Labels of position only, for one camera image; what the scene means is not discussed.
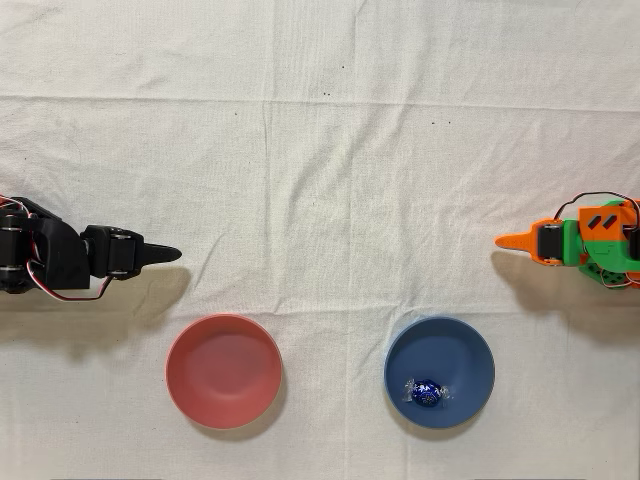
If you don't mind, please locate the blue candy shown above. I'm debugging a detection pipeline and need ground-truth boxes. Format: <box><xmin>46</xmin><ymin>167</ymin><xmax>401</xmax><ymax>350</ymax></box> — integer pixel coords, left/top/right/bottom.
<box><xmin>399</xmin><ymin>378</ymin><xmax>454</xmax><ymax>411</ymax></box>

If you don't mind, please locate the blue bowl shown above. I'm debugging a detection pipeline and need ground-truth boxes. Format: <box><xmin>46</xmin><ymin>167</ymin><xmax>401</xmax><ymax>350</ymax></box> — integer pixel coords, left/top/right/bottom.
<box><xmin>383</xmin><ymin>315</ymin><xmax>497</xmax><ymax>430</ymax></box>

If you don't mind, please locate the pink bowl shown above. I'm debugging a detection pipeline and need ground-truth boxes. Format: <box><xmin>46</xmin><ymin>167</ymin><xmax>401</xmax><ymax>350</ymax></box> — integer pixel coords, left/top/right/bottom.
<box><xmin>165</xmin><ymin>313</ymin><xmax>284</xmax><ymax>430</ymax></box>

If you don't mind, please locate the white tablecloth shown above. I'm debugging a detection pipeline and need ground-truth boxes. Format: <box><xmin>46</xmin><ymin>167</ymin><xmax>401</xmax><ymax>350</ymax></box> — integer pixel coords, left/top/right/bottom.
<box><xmin>0</xmin><ymin>0</ymin><xmax>640</xmax><ymax>480</ymax></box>

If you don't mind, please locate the orange arm gripper cable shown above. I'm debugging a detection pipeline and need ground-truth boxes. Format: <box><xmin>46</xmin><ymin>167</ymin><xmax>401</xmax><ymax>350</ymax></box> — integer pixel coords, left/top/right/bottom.
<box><xmin>552</xmin><ymin>192</ymin><xmax>640</xmax><ymax>226</ymax></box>

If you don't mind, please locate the orange arm servo cable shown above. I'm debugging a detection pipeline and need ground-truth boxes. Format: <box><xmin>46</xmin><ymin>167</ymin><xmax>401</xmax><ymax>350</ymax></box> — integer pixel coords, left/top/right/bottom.
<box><xmin>598</xmin><ymin>267</ymin><xmax>633</xmax><ymax>291</ymax></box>

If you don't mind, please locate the black arm gripper cable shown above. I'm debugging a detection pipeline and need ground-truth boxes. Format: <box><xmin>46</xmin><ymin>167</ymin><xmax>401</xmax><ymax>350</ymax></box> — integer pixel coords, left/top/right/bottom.
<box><xmin>27</xmin><ymin>254</ymin><xmax>115</xmax><ymax>302</ymax></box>

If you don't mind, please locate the black arm servo cable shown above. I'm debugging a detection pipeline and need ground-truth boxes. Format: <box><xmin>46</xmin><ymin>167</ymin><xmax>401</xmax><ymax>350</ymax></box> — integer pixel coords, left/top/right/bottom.
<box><xmin>0</xmin><ymin>195</ymin><xmax>37</xmax><ymax>219</ymax></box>

